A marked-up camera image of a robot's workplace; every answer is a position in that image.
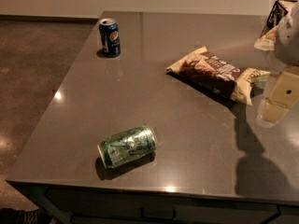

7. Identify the black wire rack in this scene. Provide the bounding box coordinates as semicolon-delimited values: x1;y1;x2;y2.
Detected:
266;0;297;29

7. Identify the dark drawer handle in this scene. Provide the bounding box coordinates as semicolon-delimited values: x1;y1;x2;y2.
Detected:
140;207;177;222

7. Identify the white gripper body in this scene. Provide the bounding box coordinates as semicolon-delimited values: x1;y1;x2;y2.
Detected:
275;2;299;66

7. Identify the brown chip bag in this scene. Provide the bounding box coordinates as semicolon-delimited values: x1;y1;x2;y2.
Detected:
166;47;270;105

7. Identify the blue pepsi can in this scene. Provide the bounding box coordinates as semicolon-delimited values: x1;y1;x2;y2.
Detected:
99;18;121;57

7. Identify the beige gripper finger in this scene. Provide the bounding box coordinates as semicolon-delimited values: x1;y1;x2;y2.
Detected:
254;26;278;51
257;66;299;124

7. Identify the green soda can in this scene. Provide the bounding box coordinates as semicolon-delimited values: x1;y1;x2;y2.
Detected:
97;125;157;169

